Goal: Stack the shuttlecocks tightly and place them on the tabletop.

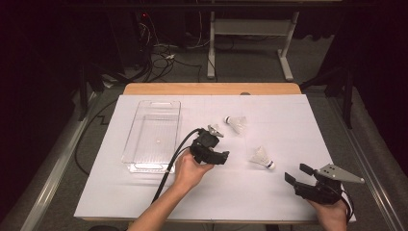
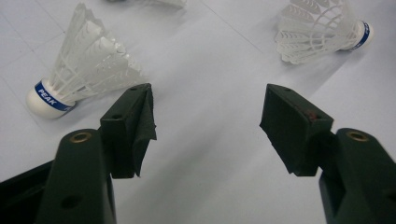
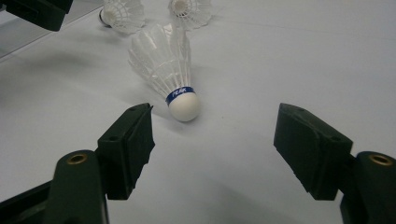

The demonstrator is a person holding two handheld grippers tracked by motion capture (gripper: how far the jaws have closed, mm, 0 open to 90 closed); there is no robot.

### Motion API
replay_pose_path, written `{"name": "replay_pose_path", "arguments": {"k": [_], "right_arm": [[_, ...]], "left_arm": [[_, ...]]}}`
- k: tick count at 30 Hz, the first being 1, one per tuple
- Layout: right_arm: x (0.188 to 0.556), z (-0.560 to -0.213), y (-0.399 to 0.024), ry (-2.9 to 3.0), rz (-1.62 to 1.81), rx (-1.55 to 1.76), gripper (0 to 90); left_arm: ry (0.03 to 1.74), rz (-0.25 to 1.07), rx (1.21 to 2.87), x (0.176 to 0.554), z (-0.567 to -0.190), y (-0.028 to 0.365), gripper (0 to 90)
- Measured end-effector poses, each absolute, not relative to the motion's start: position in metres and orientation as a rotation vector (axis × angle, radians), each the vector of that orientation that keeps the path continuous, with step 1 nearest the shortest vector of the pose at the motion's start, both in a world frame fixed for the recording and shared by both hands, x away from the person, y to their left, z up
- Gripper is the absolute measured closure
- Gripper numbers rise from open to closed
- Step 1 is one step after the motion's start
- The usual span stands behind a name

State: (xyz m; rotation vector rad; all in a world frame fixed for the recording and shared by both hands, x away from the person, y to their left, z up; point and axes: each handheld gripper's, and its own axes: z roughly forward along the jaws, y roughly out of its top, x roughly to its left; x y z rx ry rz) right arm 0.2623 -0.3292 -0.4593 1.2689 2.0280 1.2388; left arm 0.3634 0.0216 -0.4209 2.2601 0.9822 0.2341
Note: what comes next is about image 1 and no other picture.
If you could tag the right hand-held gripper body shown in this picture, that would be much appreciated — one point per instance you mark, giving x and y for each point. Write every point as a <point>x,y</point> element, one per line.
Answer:
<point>320,192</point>

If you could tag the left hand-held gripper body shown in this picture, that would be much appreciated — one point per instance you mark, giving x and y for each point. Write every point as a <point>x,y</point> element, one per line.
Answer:
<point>205,141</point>

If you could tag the white feather shuttlecock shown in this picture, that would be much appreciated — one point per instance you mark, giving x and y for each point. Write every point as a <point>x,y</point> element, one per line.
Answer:
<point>261,157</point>
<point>237,123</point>

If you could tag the clear plastic container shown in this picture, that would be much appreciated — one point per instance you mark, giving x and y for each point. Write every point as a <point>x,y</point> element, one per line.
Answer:
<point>150,128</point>

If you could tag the person's right hand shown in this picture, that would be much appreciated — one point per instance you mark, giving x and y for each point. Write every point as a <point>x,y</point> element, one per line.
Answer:
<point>332,216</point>

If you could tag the person's left hand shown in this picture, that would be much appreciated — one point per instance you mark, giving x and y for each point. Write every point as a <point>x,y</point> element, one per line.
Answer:
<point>189,170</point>

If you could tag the white table cover sheet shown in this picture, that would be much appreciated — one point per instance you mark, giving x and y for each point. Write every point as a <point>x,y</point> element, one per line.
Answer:
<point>288,128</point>

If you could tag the wooden table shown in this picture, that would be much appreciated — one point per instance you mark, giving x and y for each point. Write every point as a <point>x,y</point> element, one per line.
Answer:
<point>192,89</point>

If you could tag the grey round knob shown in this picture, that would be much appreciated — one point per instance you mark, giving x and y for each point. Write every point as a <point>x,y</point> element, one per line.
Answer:
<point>245,93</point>

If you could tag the dark stand leg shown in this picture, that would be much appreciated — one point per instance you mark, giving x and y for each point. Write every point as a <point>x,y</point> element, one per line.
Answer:
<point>85,83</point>
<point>346,96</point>

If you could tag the dark curtain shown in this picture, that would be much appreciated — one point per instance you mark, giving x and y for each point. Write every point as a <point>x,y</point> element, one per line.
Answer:
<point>32,80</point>
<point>381,80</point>

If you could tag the aluminium rail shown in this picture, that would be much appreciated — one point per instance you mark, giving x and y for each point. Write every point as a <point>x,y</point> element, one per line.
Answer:
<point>54,170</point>
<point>369,186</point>

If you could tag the white metal stand frame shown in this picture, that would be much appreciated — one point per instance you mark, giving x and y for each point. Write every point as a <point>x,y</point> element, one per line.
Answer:
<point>253,27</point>

